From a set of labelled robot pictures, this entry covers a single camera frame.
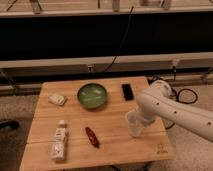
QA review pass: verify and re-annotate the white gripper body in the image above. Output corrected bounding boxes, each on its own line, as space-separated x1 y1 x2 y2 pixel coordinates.
136 107 156 126

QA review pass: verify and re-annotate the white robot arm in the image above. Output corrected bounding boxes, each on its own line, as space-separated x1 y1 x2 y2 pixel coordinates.
136 80 213 142

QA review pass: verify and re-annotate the green ceramic bowl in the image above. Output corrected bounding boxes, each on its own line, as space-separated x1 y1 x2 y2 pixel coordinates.
77 83 108 109

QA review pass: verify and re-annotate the black rectangular block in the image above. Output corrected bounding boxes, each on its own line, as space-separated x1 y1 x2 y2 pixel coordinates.
122 84 134 101

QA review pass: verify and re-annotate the red chili pepper toy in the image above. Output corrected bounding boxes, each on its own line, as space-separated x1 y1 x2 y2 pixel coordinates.
85 127 99 148

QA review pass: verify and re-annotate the wooden bamboo table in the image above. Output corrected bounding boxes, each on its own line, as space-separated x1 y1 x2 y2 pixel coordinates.
20 76 173 171

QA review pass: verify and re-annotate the white crumpled packet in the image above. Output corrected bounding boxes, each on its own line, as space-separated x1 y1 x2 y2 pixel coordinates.
48 94 67 106

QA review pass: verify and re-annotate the white plastic bottle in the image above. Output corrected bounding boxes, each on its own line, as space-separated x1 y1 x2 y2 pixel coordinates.
51 120 67 162

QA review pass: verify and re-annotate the long workbench rail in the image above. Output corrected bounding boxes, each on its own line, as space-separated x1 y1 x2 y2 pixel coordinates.
0 52 213 76

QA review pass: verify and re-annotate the black hanging cable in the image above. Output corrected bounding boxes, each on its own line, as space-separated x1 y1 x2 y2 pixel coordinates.
101 5 136 73

